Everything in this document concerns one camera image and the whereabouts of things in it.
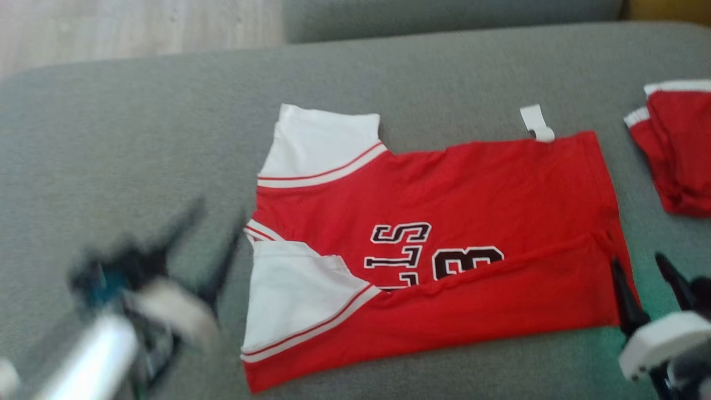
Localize mustard yellow panel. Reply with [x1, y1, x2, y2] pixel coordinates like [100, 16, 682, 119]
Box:
[628, 0, 711, 26]

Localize red white basketball jersey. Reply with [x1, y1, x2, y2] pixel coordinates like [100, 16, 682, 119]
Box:
[240, 103, 639, 394]

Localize small grey sofa cushion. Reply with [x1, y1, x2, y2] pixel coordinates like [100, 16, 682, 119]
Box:
[282, 0, 625, 45]

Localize large grey sofa seat cushion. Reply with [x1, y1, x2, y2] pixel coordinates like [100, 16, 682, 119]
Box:
[0, 21, 711, 400]

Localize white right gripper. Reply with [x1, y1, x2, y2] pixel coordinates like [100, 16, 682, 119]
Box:
[610, 252, 711, 400]

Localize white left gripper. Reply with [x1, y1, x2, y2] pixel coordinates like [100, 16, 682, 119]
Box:
[69, 198, 246, 384]

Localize red white sports shorts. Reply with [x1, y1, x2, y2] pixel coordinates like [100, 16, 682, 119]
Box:
[623, 79, 711, 218]

